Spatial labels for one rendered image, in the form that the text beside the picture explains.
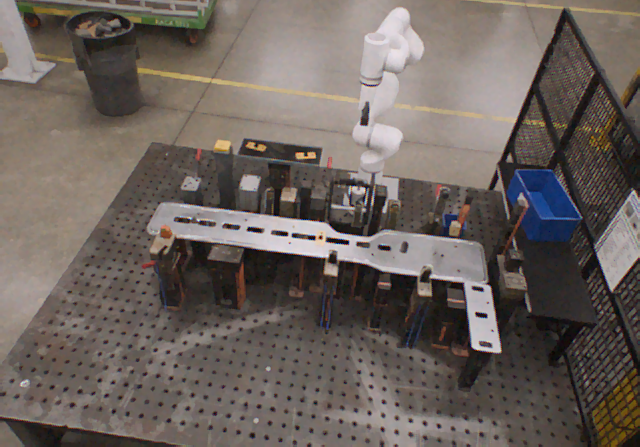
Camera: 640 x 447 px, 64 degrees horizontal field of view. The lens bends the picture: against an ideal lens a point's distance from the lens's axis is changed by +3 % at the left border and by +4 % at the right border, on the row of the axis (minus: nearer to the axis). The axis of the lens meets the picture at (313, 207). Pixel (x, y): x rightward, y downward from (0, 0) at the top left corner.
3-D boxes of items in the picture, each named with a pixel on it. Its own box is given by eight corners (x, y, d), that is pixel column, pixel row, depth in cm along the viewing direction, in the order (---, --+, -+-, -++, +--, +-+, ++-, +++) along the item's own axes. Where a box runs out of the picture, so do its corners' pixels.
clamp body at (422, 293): (395, 348, 206) (412, 297, 182) (396, 323, 214) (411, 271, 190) (418, 351, 205) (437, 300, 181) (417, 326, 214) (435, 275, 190)
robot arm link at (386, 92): (381, 154, 230) (347, 146, 233) (386, 147, 240) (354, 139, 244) (407, 41, 207) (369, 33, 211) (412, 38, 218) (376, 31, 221)
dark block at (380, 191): (362, 259, 239) (375, 194, 210) (363, 248, 244) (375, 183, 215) (372, 261, 238) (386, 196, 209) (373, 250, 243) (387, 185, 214)
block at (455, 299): (427, 348, 206) (443, 307, 187) (426, 325, 214) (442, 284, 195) (451, 352, 206) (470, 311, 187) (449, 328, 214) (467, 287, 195)
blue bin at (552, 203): (529, 241, 208) (541, 218, 199) (505, 191, 230) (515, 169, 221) (569, 241, 209) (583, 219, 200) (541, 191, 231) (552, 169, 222)
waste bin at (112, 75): (76, 117, 426) (48, 32, 376) (105, 85, 465) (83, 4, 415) (135, 126, 423) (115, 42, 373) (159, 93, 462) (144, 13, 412)
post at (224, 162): (219, 222, 251) (212, 152, 221) (223, 211, 256) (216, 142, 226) (234, 224, 251) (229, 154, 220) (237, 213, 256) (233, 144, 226)
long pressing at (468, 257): (141, 238, 202) (140, 236, 201) (161, 201, 218) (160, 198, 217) (489, 287, 194) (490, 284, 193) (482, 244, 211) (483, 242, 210)
